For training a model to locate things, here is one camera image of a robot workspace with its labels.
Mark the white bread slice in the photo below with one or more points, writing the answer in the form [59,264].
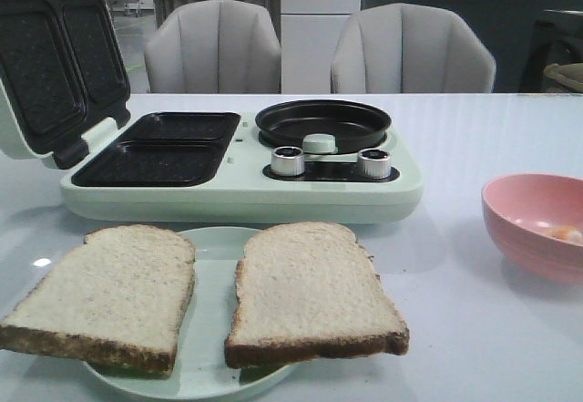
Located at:
[309,290]
[118,299]

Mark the pink bowl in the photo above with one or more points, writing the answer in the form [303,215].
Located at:
[519,208]

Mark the mint green sandwich maker lid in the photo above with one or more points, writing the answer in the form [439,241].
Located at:
[62,73]

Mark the orange cooked shrimp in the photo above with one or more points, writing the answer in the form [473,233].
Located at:
[566,233]

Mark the mint green breakfast maker base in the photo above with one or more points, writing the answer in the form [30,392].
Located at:
[213,167]

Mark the left silver control knob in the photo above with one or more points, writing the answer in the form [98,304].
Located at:
[287,161]

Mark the silver control knob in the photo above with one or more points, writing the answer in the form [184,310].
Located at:
[374,164]
[287,161]

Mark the right silver control knob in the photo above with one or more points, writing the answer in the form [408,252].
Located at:
[374,164]

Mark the black round frying pan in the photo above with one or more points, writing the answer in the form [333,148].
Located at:
[354,125]

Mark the left beige upholstered chair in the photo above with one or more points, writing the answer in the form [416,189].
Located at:
[212,47]

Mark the beige upholstered chair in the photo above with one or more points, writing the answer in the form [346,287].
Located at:
[405,48]
[212,47]

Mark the right beige upholstered chair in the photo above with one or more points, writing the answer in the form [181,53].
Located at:
[405,48]

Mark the white cabinet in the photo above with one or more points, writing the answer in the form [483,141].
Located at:
[310,30]

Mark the mint green round plate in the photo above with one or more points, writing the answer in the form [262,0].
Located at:
[200,372]

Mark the grey counter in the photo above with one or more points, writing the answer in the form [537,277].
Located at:
[524,36]

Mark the beige basket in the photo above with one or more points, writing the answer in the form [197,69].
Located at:
[567,76]

